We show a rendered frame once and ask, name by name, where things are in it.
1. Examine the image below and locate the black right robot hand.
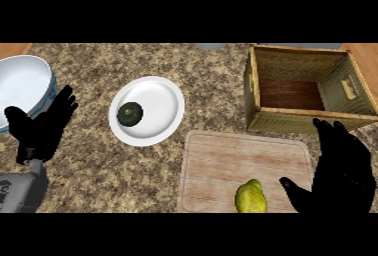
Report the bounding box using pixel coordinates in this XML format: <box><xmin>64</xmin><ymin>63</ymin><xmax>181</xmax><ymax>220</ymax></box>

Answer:
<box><xmin>278</xmin><ymin>117</ymin><xmax>378</xmax><ymax>214</ymax></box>

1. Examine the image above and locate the wicker basket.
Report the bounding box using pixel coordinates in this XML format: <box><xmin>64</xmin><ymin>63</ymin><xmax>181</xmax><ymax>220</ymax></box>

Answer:
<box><xmin>244</xmin><ymin>43</ymin><xmax>378</xmax><ymax>135</ymax></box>

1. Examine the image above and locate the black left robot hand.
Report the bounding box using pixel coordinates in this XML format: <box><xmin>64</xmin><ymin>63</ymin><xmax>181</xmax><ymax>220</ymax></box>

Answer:
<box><xmin>4</xmin><ymin>84</ymin><xmax>80</xmax><ymax>166</ymax></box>

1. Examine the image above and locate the grey object at edge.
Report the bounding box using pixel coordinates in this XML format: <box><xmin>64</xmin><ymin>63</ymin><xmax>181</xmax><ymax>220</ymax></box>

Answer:
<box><xmin>193</xmin><ymin>43</ymin><xmax>230</xmax><ymax>51</ymax></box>

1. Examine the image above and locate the dark green round vegetable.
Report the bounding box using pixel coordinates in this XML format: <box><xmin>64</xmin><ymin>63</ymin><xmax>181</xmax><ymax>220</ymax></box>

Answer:
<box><xmin>116</xmin><ymin>101</ymin><xmax>145</xmax><ymax>128</ymax></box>

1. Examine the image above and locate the pale wooden cutting board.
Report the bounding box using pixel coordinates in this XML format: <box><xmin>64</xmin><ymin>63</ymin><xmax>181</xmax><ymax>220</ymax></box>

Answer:
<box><xmin>176</xmin><ymin>129</ymin><xmax>317</xmax><ymax>214</ymax></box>

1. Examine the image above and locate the white plate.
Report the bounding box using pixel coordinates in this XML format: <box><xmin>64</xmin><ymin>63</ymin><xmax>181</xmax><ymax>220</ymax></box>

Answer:
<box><xmin>108</xmin><ymin>76</ymin><xmax>187</xmax><ymax>148</ymax></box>

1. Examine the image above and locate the yellow-green pear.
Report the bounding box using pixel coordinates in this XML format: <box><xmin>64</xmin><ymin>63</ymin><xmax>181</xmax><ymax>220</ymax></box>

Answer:
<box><xmin>235</xmin><ymin>178</ymin><xmax>269</xmax><ymax>214</ymax></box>

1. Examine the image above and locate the white bowl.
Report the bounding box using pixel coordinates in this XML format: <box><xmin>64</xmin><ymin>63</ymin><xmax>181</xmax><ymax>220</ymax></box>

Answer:
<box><xmin>0</xmin><ymin>54</ymin><xmax>60</xmax><ymax>135</ymax></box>

